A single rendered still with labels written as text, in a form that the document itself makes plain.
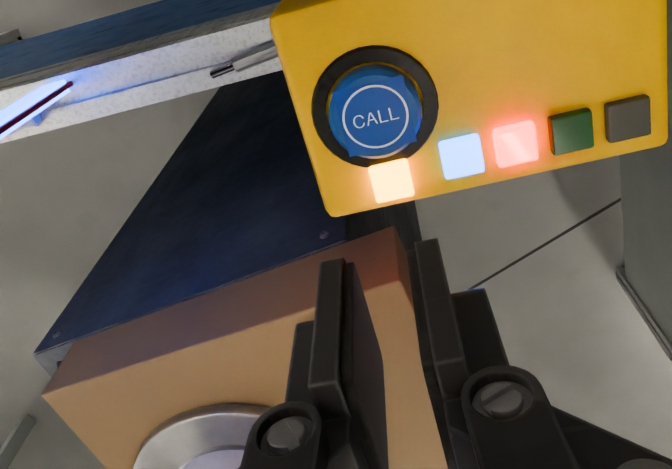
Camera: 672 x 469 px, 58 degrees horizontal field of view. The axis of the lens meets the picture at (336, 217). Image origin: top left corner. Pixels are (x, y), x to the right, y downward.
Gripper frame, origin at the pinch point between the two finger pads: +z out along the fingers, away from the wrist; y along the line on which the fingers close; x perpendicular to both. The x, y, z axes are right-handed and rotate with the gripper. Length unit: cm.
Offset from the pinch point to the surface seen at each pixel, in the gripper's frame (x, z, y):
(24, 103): 1.4, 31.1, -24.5
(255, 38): 0.5, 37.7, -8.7
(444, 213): -66, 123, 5
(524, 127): -2.4, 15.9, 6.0
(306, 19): 4.2, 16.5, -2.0
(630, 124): -3.4, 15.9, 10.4
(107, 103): -1.4, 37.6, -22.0
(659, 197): -58, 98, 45
